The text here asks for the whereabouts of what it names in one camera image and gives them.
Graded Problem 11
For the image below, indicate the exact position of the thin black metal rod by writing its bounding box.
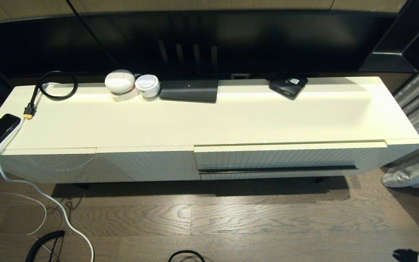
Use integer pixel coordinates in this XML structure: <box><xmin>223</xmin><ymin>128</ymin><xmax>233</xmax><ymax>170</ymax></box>
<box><xmin>199</xmin><ymin>165</ymin><xmax>358</xmax><ymax>174</ymax></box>

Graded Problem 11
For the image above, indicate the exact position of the white ribbed drawer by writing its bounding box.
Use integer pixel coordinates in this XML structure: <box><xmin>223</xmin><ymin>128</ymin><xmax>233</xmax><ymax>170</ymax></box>
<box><xmin>194</xmin><ymin>141</ymin><xmax>387</xmax><ymax>181</ymax></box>

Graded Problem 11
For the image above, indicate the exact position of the white TV cabinet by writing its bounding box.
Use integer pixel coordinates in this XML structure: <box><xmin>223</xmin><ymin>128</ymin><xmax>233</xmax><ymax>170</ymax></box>
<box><xmin>0</xmin><ymin>76</ymin><xmax>419</xmax><ymax>184</ymax></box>

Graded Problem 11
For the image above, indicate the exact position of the beige card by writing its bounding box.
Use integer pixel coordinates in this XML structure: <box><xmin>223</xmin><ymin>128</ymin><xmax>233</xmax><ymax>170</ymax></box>
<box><xmin>111</xmin><ymin>90</ymin><xmax>140</xmax><ymax>102</ymax></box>

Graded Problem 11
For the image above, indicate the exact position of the small black box with label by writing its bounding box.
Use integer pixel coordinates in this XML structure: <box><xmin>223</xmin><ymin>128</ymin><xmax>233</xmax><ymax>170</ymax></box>
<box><xmin>269</xmin><ymin>76</ymin><xmax>309</xmax><ymax>100</ymax></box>

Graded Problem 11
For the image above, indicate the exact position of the black television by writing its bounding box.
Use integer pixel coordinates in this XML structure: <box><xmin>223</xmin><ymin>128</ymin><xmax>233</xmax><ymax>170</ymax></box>
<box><xmin>80</xmin><ymin>11</ymin><xmax>401</xmax><ymax>81</ymax></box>

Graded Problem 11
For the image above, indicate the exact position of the flat black router box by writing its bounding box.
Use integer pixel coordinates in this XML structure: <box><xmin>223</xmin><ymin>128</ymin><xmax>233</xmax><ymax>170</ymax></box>
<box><xmin>159</xmin><ymin>79</ymin><xmax>219</xmax><ymax>104</ymax></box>

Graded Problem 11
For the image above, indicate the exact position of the small white round device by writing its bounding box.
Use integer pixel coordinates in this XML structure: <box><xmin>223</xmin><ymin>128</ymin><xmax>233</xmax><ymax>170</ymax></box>
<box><xmin>135</xmin><ymin>74</ymin><xmax>161</xmax><ymax>98</ymax></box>

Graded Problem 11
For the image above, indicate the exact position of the large white round device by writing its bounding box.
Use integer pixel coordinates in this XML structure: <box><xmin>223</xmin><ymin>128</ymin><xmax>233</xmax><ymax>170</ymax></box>
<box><xmin>105</xmin><ymin>70</ymin><xmax>136</xmax><ymax>94</ymax></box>

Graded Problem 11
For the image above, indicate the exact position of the black wall shelf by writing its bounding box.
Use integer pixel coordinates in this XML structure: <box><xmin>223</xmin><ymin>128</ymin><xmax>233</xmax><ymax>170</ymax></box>
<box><xmin>359</xmin><ymin>0</ymin><xmax>419</xmax><ymax>73</ymax></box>

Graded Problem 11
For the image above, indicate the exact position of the black cable loop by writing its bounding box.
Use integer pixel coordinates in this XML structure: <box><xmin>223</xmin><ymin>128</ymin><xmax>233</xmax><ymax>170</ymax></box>
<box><xmin>168</xmin><ymin>250</ymin><xmax>205</xmax><ymax>262</ymax></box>

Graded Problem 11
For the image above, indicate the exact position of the black coiled cable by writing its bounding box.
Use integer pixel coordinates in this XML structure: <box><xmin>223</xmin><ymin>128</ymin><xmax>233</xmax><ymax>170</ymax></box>
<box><xmin>25</xmin><ymin>230</ymin><xmax>65</xmax><ymax>262</ymax></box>

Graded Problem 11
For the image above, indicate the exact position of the thin white cable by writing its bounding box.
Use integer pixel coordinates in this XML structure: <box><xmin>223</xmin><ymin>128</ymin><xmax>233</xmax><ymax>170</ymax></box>
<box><xmin>0</xmin><ymin>184</ymin><xmax>47</xmax><ymax>235</ymax></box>

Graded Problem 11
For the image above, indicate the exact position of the black cable with yellow plug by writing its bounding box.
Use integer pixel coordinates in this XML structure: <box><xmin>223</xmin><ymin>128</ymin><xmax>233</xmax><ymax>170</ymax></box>
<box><xmin>23</xmin><ymin>71</ymin><xmax>79</xmax><ymax>120</ymax></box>

